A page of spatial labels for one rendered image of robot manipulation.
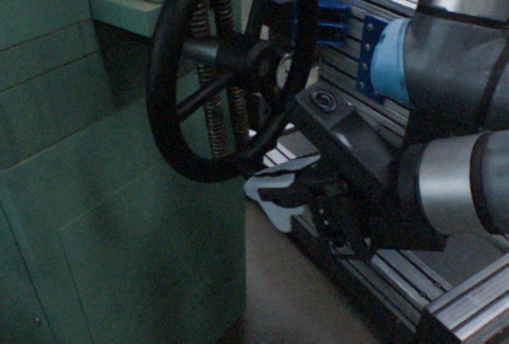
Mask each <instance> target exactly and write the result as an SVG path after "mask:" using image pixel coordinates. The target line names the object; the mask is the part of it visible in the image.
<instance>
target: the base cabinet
mask: <svg viewBox="0 0 509 344"><path fill-rule="evenodd" d="M200 86H201V85H199V80H198V75H197V68H194V69H193V70H191V71H189V72H188V73H185V74H184V75H182V76H181V77H177V104H179V103H180V102H181V101H182V100H185V98H186V97H188V96H190V95H191V94H192V93H193V92H196V91H197V89H199V88H200ZM203 109H204V108H203V106H201V107H200V108H198V109H197V111H195V112H193V114H191V115H190V116H189V117H188V118H186V119H185V120H184V121H183V122H181V124H180V126H181V132H182V134H183V136H184V138H185V141H186V142H187V144H188V145H189V147H190V149H192V150H193V152H194V153H196V154H197V155H198V156H200V157H203V158H206V159H210V160H213V159H212V157H213V156H212V155H211V153H212V152H211V151H210V150H211V148H210V140H209V136H208V133H209V132H207V129H208V128H207V127H206V125H207V124H206V119H205V118H206V116H205V111H204V110H203ZM244 185H245V178H244V177H242V176H238V177H234V178H233V179H230V180H229V181H224V182H220V183H214V184H205V183H199V182H196V181H191V180H189V179H187V178H185V177H182V176H181V175H180V174H179V173H177V172H176V171H175V170H174V169H173V168H172V167H171V166H170V165H169V164H168V163H167V162H166V161H165V159H164V157H162V155H161V153H160V151H159V149H158V148H157V146H156V142H155V140H154V138H153V136H152V131H151V128H150V125H149V122H148V114H147V108H146V98H145V95H144V96H141V97H140V98H138V99H136V100H134V101H132V102H131V103H129V104H126V105H124V106H123V107H122V108H119V109H117V110H115V111H114V112H111V113H110V114H108V115H107V116H103V117H102V118H101V119H99V120H96V121H94V122H93V123H91V124H89V125H87V126H86V127H84V128H81V129H80V130H78V131H77V132H73V133H72V134H70V135H69V136H66V137H64V138H63V139H61V140H59V141H57V142H55V143H54V144H52V145H49V146H48V147H47V148H45V149H42V150H40V151H38V153H34V154H33V155H31V156H29V157H27V158H25V159H24V160H22V161H19V162H17V163H16V164H15V165H13V166H10V167H8V168H7V169H5V170H0V344H215V343H217V340H218V339H220V338H221V336H222V335H224V334H225V331H226V330H228V329H229V327H230V326H232V324H233V323H234V321H236V320H237V319H238V317H239V316H240V315H241V314H242V313H243V312H244V311H245V310H246V308H247V296H246V200H245V189H244V187H243V186H244Z"/></svg>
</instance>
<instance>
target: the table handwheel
mask: <svg viewBox="0 0 509 344"><path fill-rule="evenodd" d="M200 2H201V0H165V1H164V2H163V6H162V8H161V10H160V12H159V17H158V19H157V22H156V24H155V29H154V32H153V35H152V36H151V37H147V36H144V35H139V34H137V33H135V32H132V31H130V30H126V31H127V35H128V36H129V37H130V39H132V40H134V41H136V42H138V43H143V44H145V45H147V46H150V48H149V52H148V57H147V59H148V63H147V70H146V80H145V98H146V108H147V114H148V122H149V125H150V128H151V131H152V136H153V138H154V140H155V142H156V146H157V148H158V149H159V151H160V153H161V155H162V157H164V159H165V161H166V162H167V163H168V164H169V165H170V166H171V167H172V168H173V169H174V170H175V171H176V172H177V173H179V174H180V175H181V176H182V177H185V178H187V179H189V180H191V181H196V182H199V183H205V184H214V183H220V182H224V181H229V180H230V179H233V178H234V177H238V176H240V175H239V174H238V173H236V172H234V170H232V169H230V168H228V167H227V161H228V159H229V157H230V156H231V155H233V154H234V155H237V156H239V157H246V158H248V159H250V160H253V161H260V160H261V158H262V157H263V156H264V155H265V153H267V152H268V151H269V149H270V148H271V147H272V146H273V145H274V143H275V142H276V141H277V139H278V138H279V136H281V133H282V132H283V131H284V129H285V128H286V125H287V124H288V123H289V120H287V119H286V117H285V112H286V109H287V107H288V106H289V105H290V102H291V101H292V100H293V99H294V97H295V95H296V94H298V93H299V92H301V91H302V90H303V89H305V88H306V83H307V81H308V78H309V76H310V70H311V67H312V64H313V60H314V56H315V48H316V44H317V38H318V31H319V0H296V7H297V28H296V37H295V43H294V52H293V56H292V60H291V63H290V69H289V72H288V74H287V77H286V81H285V84H284V85H283V88H282V92H281V93H280V95H279V96H277V94H276V93H275V92H274V91H273V88H271V86H270V84H269V81H270V80H271V79H272V77H273V75H274V70H275V67H276V53H275V51H274V46H273V44H272V43H271V42H270V41H269V40H264V39H261V38H260V34H261V27H262V23H263V19H264V15H265V11H266V3H267V0H254V1H253V3H252V5H251V9H250V15H249V18H248V22H247V25H246V31H245V32H244V33H242V32H233V33H231V34H230V36H227V37H226V39H223V38H221V37H218V36H213V35H207V36H202V37H193V36H192V35H191V34H190V32H191V30H190V29H189V26H190V23H191V22H192V19H193V16H194V14H195V12H196V10H197V7H198V6H199V4H200ZM181 57H182V58H185V59H187V60H191V61H193V62H196V63H198V64H203V65H205V66H207V67H209V68H212V69H216V72H217V75H216V76H215V77H213V78H212V79H211V80H209V81H208V82H207V83H205V84H204V85H203V86H201V88H199V89H197V91H196V92H193V93H192V94H191V95H190V96H188V97H186V98H185V100H182V101H181V102H180V103H179V104H177V72H178V67H179V62H180V58H181ZM228 86H233V87H236V88H240V89H242V90H245V91H247V92H259V93H260V94H261V96H263V98H264V99H265V101H266V102H267V104H269V107H270V108H271V109H272V111H271V113H270V114H269V116H268V117H267V119H266V121H265V123H264V124H263V125H262V126H261V128H260V129H259V130H258V131H257V133H256V134H255V135H254V136H253V137H252V138H251V139H250V140H249V141H248V142H247V143H246V145H244V146H242V148H241V149H238V150H237V151H236V152H234V153H232V154H230V155H229V156H227V157H222V158H219V159H214V160H210V159H206V158H203V157H200V156H198V155H197V154H196V153H194V152H193V150H192V149H190V147H189V145H188V144H187V142H186V141H185V138H184V136H183V134H182V132H181V126H180V124H181V122H183V121H184V120H185V119H186V118H188V117H189V116H190V115H191V114H193V112H195V111H197V109H198V108H200V107H201V106H202V105H203V104H206V102H207V101H208V100H210V99H211V98H213V97H214V96H216V95H217V94H218V93H219V92H222V90H223V89H225V88H226V87H228Z"/></svg>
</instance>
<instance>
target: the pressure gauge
mask: <svg viewBox="0 0 509 344"><path fill-rule="evenodd" d="M275 53H276V67H275V70H274V75H273V77H272V79H271V80H270V81H269V84H270V86H271V88H273V91H274V92H275V93H277V88H283V85H284V84H285V81H286V77H287V74H288V73H286V71H289V69H290V63H291V60H292V56H293V54H288V53H286V52H280V51H275ZM284 65H285V66H284ZM285 67H286V68H285Z"/></svg>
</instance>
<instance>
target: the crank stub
mask: <svg viewBox="0 0 509 344"><path fill-rule="evenodd" d="M227 167H228V168H230V169H232V170H234V172H236V173H238V174H239V175H240V176H242V177H244V178H246V179H247V180H248V181H249V180H250V178H251V177H253V176H254V174H255V173H257V172H260V171H262V170H264V169H268V168H269V166H267V165H264V164H262V163H260V162H257V161H253V160H250V159H248V158H246V157H239V156H237V155H234V154H233V155H231V156H230V157H229V159H228V161H227Z"/></svg>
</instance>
